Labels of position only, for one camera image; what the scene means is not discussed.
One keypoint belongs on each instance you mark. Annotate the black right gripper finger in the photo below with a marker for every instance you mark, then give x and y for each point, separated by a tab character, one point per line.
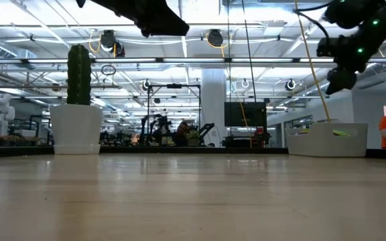
342	80

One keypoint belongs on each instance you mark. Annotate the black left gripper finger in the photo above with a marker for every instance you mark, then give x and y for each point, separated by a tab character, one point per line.
163	25

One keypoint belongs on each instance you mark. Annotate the grey plastic basket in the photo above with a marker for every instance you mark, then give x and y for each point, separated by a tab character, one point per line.
313	145

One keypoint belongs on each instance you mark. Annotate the green cactus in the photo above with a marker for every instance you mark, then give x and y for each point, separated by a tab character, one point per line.
79	77

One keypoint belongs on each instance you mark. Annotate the white square column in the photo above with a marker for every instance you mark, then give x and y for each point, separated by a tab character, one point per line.
213	100

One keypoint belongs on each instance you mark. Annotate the black background robot arms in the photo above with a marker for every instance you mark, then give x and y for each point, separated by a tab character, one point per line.
161	129

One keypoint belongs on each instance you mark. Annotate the white hexagonal plant pot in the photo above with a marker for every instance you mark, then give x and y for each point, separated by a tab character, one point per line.
75	130

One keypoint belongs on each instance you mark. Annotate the black tall frame stand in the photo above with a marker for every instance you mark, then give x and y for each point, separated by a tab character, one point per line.
174	86

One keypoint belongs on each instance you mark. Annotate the black wall screen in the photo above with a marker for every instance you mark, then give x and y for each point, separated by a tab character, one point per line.
256	114

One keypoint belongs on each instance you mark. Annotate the black frame crossbar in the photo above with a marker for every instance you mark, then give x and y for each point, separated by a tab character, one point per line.
246	150

